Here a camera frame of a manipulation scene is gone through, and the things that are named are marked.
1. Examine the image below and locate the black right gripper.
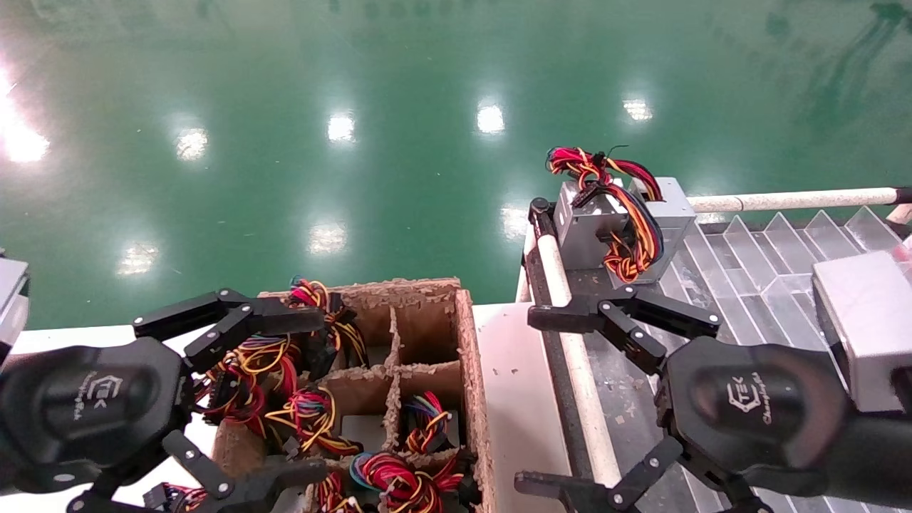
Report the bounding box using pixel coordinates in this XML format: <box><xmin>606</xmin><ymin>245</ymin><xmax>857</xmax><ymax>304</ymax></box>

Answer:
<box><xmin>514</xmin><ymin>286</ymin><xmax>853</xmax><ymax>513</ymax></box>

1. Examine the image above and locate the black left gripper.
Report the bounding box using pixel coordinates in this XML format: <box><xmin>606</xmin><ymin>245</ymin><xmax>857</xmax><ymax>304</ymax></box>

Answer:
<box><xmin>0</xmin><ymin>289</ymin><xmax>330</xmax><ymax>513</ymax></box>

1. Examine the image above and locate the brown cardboard divider box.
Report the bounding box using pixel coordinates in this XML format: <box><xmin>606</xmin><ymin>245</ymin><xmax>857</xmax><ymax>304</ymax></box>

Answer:
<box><xmin>212</xmin><ymin>278</ymin><xmax>497</xmax><ymax>513</ymax></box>

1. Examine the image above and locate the clear plastic divider tray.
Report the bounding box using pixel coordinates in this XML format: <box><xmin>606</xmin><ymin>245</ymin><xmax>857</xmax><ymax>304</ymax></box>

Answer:
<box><xmin>659</xmin><ymin>207</ymin><xmax>912</xmax><ymax>513</ymax></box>

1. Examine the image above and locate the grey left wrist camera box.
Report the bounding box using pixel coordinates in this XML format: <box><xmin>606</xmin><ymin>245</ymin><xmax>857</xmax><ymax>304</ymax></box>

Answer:
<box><xmin>0</xmin><ymin>256</ymin><xmax>31</xmax><ymax>361</ymax></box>

